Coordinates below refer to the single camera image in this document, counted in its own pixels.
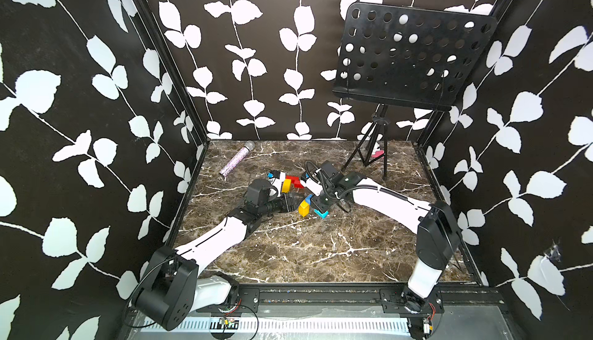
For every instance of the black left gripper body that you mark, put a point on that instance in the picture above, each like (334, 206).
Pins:
(279, 205)

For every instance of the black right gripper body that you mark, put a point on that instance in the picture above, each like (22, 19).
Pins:
(324, 199)

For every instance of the tall yellow lego brick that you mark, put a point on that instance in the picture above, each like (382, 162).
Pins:
(286, 186)

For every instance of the long red lego brick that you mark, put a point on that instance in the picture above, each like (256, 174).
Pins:
(295, 181)

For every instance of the teal lego brick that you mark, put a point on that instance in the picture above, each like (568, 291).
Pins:
(322, 215)

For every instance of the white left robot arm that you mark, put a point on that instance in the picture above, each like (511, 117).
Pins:
(171, 287)

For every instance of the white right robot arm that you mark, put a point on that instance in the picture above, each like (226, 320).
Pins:
(363, 231)

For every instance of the pink object behind stand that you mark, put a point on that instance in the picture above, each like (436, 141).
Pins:
(378, 154)

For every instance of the purple rhinestone microphone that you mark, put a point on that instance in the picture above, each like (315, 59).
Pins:
(237, 158)

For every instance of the white perforated strip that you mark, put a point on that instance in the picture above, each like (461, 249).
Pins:
(250, 325)

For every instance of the black perforated music stand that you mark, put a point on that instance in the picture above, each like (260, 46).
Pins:
(406, 56)

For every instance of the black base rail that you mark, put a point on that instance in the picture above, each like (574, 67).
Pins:
(389, 296)

